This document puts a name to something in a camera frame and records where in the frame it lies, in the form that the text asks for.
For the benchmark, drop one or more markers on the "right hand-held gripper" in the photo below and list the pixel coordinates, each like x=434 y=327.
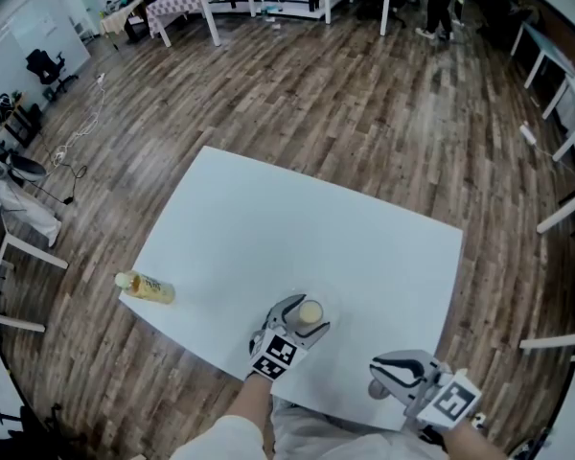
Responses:
x=448 y=398

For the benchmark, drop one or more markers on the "person's white shirt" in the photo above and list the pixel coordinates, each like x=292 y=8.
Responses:
x=316 y=441

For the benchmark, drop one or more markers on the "black side stand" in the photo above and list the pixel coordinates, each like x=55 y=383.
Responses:
x=21 y=120

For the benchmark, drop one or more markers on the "table with yellowish cloth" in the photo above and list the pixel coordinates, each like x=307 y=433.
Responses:
x=120 y=17

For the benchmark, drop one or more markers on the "long white table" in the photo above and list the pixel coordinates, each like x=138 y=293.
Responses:
x=568 y=209

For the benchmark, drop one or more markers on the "brown bottle with cream cap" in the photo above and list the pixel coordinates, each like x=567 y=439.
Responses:
x=310 y=312

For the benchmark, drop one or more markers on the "black floor stand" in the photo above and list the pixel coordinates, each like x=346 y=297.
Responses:
x=33 y=431

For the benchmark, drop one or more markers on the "black office chair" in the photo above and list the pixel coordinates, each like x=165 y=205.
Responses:
x=48 y=67

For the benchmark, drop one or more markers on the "blue top white table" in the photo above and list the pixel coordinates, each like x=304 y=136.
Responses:
x=548 y=48

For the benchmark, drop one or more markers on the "black equipment pile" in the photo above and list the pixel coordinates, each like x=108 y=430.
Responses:
x=532 y=446

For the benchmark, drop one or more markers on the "white frame table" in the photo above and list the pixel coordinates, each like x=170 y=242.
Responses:
x=26 y=249

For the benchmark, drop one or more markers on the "white power strip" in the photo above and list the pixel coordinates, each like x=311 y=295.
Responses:
x=528 y=133

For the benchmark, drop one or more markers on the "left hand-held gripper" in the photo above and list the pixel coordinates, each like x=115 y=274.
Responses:
x=275 y=355

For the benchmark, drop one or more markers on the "grey device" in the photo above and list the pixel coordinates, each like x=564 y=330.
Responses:
x=9 y=163

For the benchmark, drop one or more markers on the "person's left forearm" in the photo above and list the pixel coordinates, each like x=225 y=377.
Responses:
x=254 y=398

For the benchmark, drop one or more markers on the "white hanging cloth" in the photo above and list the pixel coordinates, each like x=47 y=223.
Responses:
x=29 y=213

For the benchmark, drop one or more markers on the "person's right forearm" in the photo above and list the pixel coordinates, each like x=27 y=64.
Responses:
x=475 y=444

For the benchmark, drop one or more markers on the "yellow drink bottle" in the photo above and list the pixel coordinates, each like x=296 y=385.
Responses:
x=151 y=289

